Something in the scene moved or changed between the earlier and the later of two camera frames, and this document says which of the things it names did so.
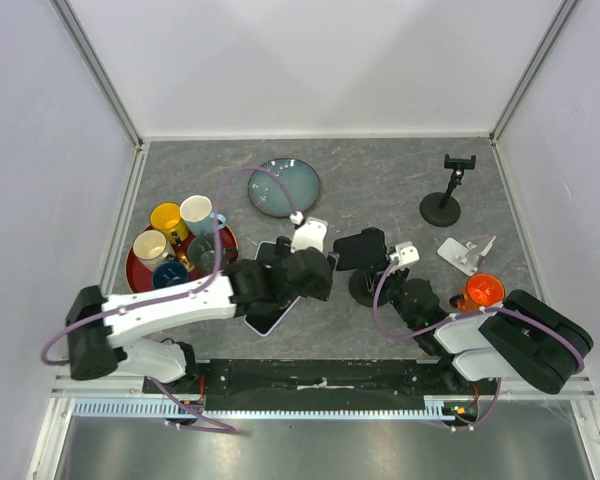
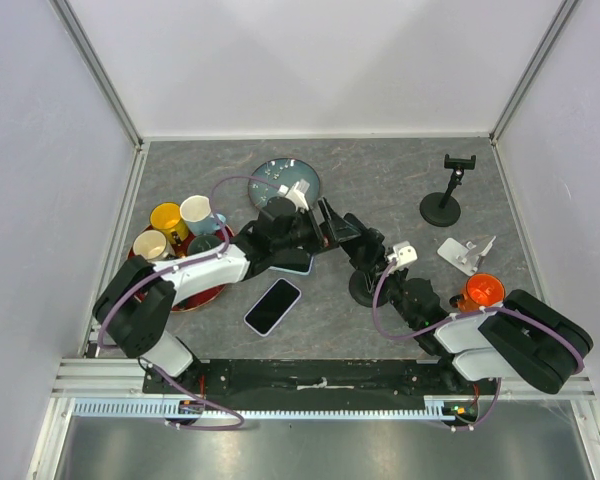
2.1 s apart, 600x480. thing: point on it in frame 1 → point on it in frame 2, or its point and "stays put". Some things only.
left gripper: (322, 287) → (336, 227)
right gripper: (403, 272) stays put
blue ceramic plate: (267, 194) stays put
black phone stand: (442, 208) stays put
